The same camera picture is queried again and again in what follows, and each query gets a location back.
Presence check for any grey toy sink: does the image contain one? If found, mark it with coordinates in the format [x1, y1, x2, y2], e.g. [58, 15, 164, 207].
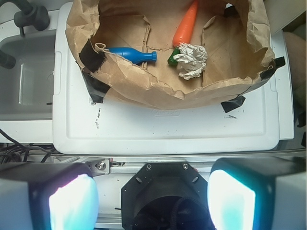
[0, 21, 57, 143]

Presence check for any black cable bundle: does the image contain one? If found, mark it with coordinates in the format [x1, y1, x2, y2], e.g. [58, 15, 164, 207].
[0, 129, 57, 164]

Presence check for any orange toy carrot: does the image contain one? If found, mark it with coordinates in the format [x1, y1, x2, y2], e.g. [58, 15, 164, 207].
[167, 0, 199, 67]

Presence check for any brown paper bag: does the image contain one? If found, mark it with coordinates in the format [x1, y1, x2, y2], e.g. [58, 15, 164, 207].
[65, 0, 277, 110]

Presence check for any black octagonal mount plate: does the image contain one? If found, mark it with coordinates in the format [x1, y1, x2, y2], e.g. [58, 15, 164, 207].
[121, 162, 214, 230]

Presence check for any blue plastic toy bottle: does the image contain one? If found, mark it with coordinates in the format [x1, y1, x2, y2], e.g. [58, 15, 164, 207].
[107, 47, 157, 64]

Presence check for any aluminium frame rail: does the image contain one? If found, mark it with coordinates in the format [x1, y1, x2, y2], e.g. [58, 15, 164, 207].
[51, 149, 307, 176]

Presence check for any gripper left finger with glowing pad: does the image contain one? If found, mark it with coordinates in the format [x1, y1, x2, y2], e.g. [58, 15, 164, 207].
[0, 162, 99, 230]

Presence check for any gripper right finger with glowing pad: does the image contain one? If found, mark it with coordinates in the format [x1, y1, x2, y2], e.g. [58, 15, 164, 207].
[207, 157, 307, 230]

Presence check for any dark grey toy faucet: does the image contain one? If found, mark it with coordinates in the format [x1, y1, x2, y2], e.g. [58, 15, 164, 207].
[0, 0, 50, 37]

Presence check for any crumpled white paper ball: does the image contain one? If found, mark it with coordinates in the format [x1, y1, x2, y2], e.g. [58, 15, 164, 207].
[174, 43, 208, 81]

